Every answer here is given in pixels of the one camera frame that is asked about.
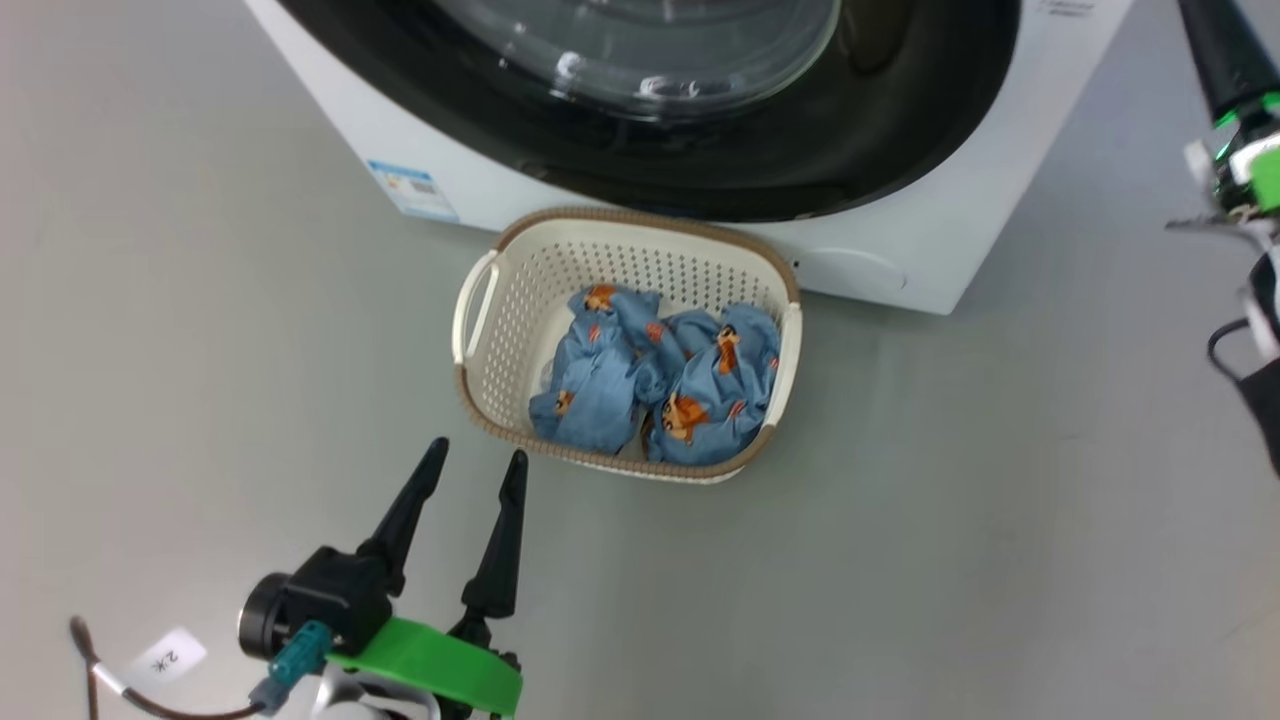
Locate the white washing machine body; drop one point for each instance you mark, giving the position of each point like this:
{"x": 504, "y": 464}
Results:
{"x": 900, "y": 270}

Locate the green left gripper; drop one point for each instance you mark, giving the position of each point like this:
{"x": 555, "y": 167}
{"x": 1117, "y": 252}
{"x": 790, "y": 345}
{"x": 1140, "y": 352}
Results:
{"x": 440, "y": 670}

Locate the cream perforated laundry basket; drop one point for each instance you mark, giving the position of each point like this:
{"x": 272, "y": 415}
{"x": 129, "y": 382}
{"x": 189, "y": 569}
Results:
{"x": 600, "y": 260}

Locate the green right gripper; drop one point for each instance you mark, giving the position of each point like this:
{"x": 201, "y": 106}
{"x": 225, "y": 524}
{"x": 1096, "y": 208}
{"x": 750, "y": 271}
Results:
{"x": 1255, "y": 160}

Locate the blue energy label sticker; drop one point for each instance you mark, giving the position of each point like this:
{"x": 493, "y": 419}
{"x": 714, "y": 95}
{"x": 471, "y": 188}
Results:
{"x": 410, "y": 190}

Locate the black round glass washer door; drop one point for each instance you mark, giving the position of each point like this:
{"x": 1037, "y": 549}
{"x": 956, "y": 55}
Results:
{"x": 700, "y": 170}

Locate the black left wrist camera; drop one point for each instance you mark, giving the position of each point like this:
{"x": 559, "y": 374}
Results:
{"x": 330, "y": 600}

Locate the blue cartoon print garment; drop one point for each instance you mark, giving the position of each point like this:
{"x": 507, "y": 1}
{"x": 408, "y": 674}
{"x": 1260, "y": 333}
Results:
{"x": 715, "y": 400}
{"x": 595, "y": 385}

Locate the round white filter cover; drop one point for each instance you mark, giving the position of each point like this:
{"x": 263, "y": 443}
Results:
{"x": 850, "y": 272}

